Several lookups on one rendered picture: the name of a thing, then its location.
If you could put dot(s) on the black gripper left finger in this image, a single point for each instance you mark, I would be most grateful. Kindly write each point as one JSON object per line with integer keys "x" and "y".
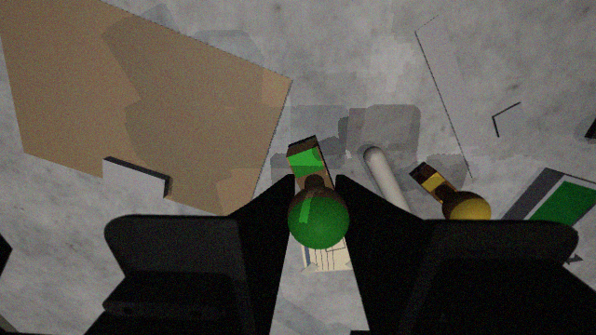
{"x": 249, "y": 245}

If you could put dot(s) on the green-handled stamp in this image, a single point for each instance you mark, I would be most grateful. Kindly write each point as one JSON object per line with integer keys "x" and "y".
{"x": 318, "y": 216}

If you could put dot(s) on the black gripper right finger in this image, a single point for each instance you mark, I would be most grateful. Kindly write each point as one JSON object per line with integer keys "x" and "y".
{"x": 395, "y": 255}

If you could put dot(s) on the beige paper card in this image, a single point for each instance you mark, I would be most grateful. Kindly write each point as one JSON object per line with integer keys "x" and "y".
{"x": 335, "y": 258}

